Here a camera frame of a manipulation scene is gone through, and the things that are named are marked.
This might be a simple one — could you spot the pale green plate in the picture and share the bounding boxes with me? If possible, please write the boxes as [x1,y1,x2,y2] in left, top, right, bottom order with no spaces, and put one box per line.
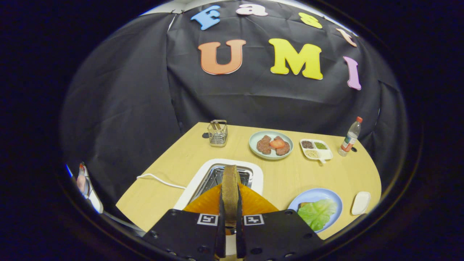
[249,130,293,160]

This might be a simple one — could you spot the white toaster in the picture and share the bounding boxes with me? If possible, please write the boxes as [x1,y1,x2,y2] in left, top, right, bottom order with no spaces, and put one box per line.
[173,158,264,211]

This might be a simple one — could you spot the small white dish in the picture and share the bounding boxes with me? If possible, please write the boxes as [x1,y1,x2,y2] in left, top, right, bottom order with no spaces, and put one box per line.
[351,191,371,215]

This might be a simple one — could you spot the green lettuce leaf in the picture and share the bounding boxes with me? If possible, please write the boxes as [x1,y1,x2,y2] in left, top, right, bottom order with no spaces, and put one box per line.
[297,199,337,232]

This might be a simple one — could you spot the black backdrop cloth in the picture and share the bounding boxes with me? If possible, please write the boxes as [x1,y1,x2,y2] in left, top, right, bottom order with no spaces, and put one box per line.
[60,0,410,218]

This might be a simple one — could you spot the white toaster cable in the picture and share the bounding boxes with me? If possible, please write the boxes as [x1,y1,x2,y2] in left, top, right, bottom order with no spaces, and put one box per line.
[136,173,186,190]

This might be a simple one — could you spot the blue plate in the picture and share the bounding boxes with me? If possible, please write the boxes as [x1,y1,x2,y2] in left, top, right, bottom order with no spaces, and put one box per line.
[287,188,343,233]

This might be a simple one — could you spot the brown meat patty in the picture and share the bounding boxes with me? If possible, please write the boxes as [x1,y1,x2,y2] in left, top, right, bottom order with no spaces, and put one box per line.
[257,135,272,155]
[274,136,290,156]

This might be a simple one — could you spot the wire utensil holder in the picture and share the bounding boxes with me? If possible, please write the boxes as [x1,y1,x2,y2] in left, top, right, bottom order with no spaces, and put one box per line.
[207,120,228,147]

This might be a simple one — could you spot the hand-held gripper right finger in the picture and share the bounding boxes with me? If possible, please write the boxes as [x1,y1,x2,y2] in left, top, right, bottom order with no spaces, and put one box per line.
[236,183,324,260]

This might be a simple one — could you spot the brown bread slice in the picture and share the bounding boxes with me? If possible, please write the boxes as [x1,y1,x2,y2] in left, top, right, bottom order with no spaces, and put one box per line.
[221,165,240,223]

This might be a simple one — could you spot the white divided seasoning dish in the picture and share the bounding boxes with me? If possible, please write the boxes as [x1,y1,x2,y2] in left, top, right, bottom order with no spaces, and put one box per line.
[300,139,333,163]

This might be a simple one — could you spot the white and pink object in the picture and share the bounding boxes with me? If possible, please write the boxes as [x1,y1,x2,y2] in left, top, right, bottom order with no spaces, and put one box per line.
[76,162,104,214]

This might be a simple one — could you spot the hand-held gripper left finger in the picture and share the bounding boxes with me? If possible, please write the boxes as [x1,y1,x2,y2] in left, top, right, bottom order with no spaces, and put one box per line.
[142,183,227,261]

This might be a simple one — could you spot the clear red-capped water bottle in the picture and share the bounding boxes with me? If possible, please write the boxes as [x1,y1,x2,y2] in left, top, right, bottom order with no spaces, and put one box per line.
[338,116,363,157]

